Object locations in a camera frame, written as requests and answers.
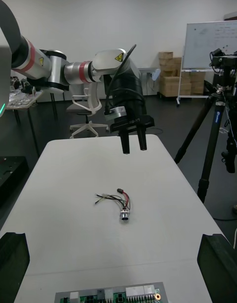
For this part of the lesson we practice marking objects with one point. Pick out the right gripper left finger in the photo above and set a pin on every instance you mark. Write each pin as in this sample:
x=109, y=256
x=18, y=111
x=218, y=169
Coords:
x=12, y=263

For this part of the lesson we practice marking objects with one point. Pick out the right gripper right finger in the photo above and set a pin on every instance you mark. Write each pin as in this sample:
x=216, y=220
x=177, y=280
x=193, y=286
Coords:
x=219, y=268

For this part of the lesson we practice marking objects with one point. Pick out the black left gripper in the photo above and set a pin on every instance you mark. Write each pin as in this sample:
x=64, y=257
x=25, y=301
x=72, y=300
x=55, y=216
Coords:
x=138, y=121

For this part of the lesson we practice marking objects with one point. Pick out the silver and black left arm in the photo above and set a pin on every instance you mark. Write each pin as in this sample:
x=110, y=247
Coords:
x=79, y=72

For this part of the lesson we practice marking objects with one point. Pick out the white office chair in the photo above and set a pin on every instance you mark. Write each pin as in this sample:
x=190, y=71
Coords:
x=82, y=109

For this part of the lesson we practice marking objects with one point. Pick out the stack of cardboard boxes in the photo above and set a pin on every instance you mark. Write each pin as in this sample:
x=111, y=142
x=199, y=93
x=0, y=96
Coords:
x=170, y=83

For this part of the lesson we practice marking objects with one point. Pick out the white desk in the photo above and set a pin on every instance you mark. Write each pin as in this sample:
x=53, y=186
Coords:
x=148, y=72

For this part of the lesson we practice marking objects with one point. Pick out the black perforated plate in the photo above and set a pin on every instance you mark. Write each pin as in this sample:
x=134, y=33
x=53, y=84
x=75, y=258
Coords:
x=11, y=174

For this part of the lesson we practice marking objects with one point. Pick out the cluttered grey desk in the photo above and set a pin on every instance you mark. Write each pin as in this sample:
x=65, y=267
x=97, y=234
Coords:
x=22, y=100

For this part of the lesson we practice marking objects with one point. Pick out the whiteboard on wheeled stand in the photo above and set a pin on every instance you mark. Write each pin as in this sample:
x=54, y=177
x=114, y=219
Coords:
x=209, y=44

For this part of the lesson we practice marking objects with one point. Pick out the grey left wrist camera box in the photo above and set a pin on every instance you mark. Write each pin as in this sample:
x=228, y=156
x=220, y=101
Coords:
x=115, y=113

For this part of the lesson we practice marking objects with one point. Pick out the black camera tripod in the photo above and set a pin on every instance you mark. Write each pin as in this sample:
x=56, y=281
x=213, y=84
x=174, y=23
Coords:
x=214, y=125

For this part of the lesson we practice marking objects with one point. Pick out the green circuit board grey frame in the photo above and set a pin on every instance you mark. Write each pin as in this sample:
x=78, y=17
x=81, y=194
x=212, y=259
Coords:
x=138, y=293

